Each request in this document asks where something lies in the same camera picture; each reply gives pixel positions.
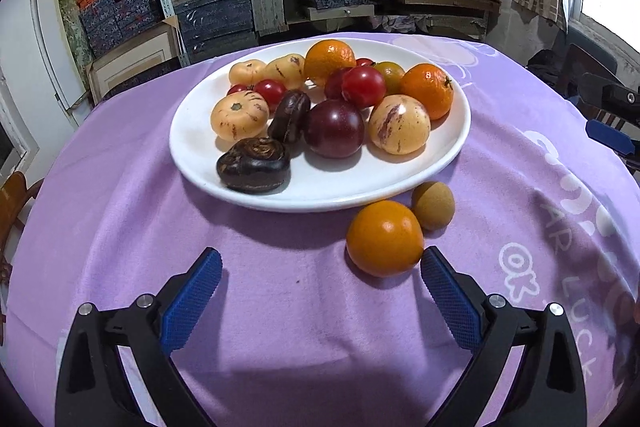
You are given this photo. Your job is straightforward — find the dark purple tomato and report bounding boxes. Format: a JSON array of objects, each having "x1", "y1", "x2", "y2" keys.
[{"x1": 303, "y1": 99, "x2": 365, "y2": 159}]

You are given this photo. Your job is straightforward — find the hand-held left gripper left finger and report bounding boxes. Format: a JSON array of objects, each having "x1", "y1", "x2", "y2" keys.
[{"x1": 55, "y1": 247, "x2": 223, "y2": 427}]

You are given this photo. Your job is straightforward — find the stack of dark blue boxes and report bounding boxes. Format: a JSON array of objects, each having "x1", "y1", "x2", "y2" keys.
[{"x1": 169, "y1": 0, "x2": 258, "y2": 60}]

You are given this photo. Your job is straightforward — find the stack of blue patterned boxes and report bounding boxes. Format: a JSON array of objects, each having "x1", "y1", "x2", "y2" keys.
[{"x1": 77, "y1": 0, "x2": 163, "y2": 58}]

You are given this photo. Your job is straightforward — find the purple printed tablecloth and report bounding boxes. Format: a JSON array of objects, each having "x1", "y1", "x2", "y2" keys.
[{"x1": 2, "y1": 32, "x2": 640, "y2": 427}]

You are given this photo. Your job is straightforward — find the dark brown water chestnut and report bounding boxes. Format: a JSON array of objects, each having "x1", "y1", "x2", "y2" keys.
[
  {"x1": 216, "y1": 137, "x2": 292, "y2": 194},
  {"x1": 267, "y1": 89, "x2": 312, "y2": 144}
]

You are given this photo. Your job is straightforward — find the brown wooden chair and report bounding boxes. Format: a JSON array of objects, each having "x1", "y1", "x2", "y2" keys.
[{"x1": 0, "y1": 171, "x2": 46, "y2": 288}]

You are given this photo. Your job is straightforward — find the large purple-streaked pepino melon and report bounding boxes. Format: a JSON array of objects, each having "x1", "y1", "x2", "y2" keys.
[{"x1": 368, "y1": 94, "x2": 431, "y2": 156}]

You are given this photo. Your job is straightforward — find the tan longan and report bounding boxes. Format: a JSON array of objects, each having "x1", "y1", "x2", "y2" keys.
[{"x1": 411, "y1": 181, "x2": 456, "y2": 232}]

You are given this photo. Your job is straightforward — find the white-framed window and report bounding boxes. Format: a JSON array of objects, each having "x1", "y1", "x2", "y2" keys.
[{"x1": 0, "y1": 67, "x2": 38, "y2": 178}]

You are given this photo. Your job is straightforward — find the bright orange tomato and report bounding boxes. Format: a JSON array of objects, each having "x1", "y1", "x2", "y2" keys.
[{"x1": 346, "y1": 200, "x2": 425, "y2": 278}]

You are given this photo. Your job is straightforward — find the upright grey-green boxes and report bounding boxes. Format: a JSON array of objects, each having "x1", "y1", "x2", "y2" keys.
[{"x1": 247, "y1": 0, "x2": 290, "y2": 35}]

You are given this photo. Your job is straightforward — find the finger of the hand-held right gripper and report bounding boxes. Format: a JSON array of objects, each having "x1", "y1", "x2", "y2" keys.
[
  {"x1": 586, "y1": 119, "x2": 640, "y2": 180},
  {"x1": 580, "y1": 74, "x2": 640, "y2": 122}
]

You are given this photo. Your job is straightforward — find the dark red tomato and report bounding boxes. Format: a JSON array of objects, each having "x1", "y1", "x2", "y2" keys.
[{"x1": 324, "y1": 67, "x2": 353, "y2": 102}]

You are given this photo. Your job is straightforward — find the greenish orange tomato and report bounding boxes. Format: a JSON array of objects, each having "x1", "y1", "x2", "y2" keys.
[{"x1": 374, "y1": 61, "x2": 407, "y2": 95}]

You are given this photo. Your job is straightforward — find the tan drawer box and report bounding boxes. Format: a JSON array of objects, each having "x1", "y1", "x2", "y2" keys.
[{"x1": 302, "y1": 4, "x2": 376, "y2": 22}]

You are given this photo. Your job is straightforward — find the white door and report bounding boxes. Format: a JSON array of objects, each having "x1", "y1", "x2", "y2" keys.
[{"x1": 29, "y1": 0, "x2": 93, "y2": 128}]

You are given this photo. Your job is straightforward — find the white oval plate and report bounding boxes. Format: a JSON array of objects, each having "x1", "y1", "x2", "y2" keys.
[{"x1": 169, "y1": 38, "x2": 472, "y2": 212}]

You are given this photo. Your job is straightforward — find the green marbled board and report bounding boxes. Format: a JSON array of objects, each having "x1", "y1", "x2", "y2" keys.
[{"x1": 54, "y1": 0, "x2": 96, "y2": 65}]

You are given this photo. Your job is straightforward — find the pale pepino melon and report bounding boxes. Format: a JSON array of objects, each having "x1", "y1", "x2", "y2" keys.
[
  {"x1": 263, "y1": 53, "x2": 307, "y2": 90},
  {"x1": 229, "y1": 59, "x2": 268, "y2": 86},
  {"x1": 210, "y1": 90, "x2": 270, "y2": 142}
]

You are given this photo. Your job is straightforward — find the dark wooden chair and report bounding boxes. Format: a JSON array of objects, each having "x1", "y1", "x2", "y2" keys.
[{"x1": 557, "y1": 44, "x2": 640, "y2": 132}]

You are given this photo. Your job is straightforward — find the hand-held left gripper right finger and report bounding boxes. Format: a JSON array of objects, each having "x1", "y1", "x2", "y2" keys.
[{"x1": 421, "y1": 246, "x2": 587, "y2": 427}]

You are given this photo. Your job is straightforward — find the orange mandarin with stem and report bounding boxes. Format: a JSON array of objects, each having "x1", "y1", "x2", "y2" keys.
[{"x1": 398, "y1": 63, "x2": 455, "y2": 120}]

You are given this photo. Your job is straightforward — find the dark bag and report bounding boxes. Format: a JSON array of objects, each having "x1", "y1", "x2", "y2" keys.
[{"x1": 525, "y1": 49, "x2": 563, "y2": 82}]

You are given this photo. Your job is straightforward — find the light wooden picture frame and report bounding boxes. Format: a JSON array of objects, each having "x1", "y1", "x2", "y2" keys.
[{"x1": 85, "y1": 19, "x2": 183, "y2": 105}]

